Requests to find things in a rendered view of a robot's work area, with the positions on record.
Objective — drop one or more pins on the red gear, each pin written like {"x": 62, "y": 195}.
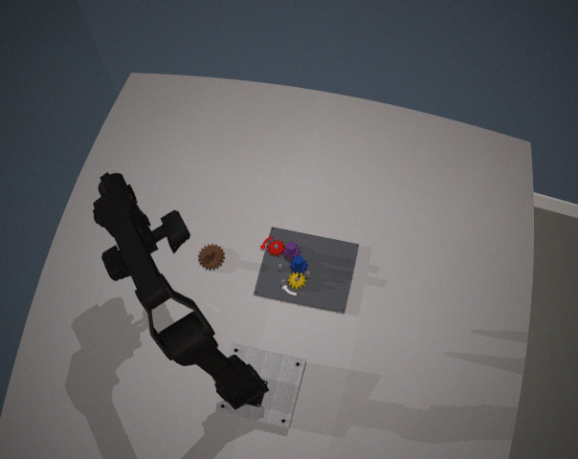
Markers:
{"x": 278, "y": 250}

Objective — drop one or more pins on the blue gear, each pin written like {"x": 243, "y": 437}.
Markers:
{"x": 298, "y": 264}

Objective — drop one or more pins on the red curved arrow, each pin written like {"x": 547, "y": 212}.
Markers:
{"x": 263, "y": 245}

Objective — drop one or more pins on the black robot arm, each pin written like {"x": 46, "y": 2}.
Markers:
{"x": 189, "y": 340}

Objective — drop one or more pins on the yellow gear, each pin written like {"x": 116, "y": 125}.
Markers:
{"x": 298, "y": 283}

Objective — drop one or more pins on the brown gear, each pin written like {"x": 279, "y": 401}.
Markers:
{"x": 211, "y": 256}

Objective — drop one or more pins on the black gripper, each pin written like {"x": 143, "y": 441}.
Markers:
{"x": 173, "y": 228}

